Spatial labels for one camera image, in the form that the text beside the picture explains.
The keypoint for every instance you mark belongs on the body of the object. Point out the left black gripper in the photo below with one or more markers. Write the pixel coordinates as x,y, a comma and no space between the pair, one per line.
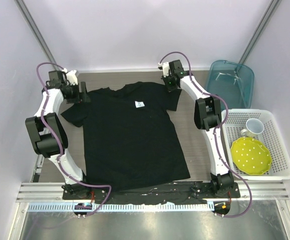
84,97

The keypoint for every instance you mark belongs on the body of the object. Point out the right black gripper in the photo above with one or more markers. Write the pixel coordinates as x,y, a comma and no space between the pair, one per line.
169,88

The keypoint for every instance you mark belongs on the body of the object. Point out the black t-shirt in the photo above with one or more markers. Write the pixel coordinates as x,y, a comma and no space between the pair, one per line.
128,147

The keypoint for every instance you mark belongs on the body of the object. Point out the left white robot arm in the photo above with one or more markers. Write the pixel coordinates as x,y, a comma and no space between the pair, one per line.
47,135

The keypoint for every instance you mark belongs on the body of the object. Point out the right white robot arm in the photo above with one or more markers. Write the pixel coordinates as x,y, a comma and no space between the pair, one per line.
207,118

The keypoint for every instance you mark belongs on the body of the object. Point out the white paper label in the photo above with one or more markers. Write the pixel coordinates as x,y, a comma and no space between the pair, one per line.
139,104

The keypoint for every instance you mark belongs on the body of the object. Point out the teal transparent plastic bin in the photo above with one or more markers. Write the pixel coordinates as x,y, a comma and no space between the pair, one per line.
231,81

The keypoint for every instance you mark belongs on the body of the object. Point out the light blue mug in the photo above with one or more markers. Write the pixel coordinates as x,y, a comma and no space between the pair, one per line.
253,127

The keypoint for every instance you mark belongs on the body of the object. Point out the yellow dotted plate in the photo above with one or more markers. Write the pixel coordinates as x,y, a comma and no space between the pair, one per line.
251,156

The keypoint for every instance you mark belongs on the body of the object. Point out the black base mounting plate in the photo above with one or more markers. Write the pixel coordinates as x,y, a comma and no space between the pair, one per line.
176,191

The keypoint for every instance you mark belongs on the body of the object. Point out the white perforated plastic basket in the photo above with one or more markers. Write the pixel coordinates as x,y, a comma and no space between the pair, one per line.
271,138

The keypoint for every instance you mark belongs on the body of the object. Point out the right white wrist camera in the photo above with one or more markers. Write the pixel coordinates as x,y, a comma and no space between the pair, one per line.
165,68

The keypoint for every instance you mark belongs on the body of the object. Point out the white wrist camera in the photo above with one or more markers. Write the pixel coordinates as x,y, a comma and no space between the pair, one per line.
165,68
71,76

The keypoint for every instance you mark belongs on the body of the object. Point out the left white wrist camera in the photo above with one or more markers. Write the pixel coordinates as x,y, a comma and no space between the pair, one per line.
71,76

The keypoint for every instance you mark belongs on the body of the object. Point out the white slotted cable duct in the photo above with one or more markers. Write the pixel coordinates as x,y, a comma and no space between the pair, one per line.
78,207

